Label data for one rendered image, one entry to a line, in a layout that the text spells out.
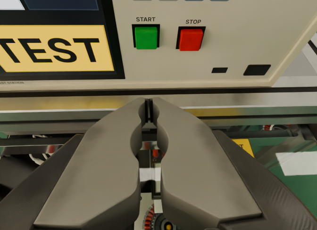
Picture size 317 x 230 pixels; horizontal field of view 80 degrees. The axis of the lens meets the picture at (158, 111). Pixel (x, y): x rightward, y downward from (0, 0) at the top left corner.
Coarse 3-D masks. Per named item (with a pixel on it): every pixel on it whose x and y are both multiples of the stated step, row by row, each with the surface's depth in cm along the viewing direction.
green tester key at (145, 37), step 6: (138, 30) 15; (144, 30) 15; (150, 30) 15; (156, 30) 15; (138, 36) 16; (144, 36) 16; (150, 36) 16; (156, 36) 16; (138, 42) 16; (144, 42) 16; (150, 42) 16; (156, 42) 16; (138, 48) 16; (144, 48) 16; (150, 48) 17; (156, 48) 17
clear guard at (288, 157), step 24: (144, 144) 23; (264, 144) 24; (288, 144) 24; (312, 144) 24; (144, 168) 22; (288, 168) 22; (312, 168) 22; (144, 192) 20; (312, 192) 21; (144, 216) 19
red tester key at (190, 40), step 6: (186, 30) 16; (192, 30) 16; (198, 30) 16; (180, 36) 16; (186, 36) 16; (192, 36) 16; (198, 36) 16; (180, 42) 16; (186, 42) 16; (192, 42) 16; (198, 42) 16; (180, 48) 17; (186, 48) 17; (192, 48) 17; (198, 48) 17
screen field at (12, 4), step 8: (0, 0) 13; (8, 0) 13; (16, 0) 13; (24, 0) 13; (32, 0) 13; (40, 0) 13; (48, 0) 13; (56, 0) 13; (64, 0) 13; (72, 0) 13; (80, 0) 13; (88, 0) 14; (96, 0) 14; (0, 8) 14; (8, 8) 14; (16, 8) 14; (24, 8) 14; (32, 8) 14; (40, 8) 14; (48, 8) 14; (56, 8) 14; (64, 8) 14; (72, 8) 14; (80, 8) 14; (88, 8) 14; (96, 8) 14
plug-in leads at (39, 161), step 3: (33, 135) 37; (36, 135) 38; (39, 135) 39; (42, 135) 38; (48, 153) 42; (51, 153) 42; (30, 156) 37; (45, 156) 38; (33, 159) 38; (36, 159) 39; (39, 159) 40; (36, 162) 39; (39, 162) 40; (42, 162) 40
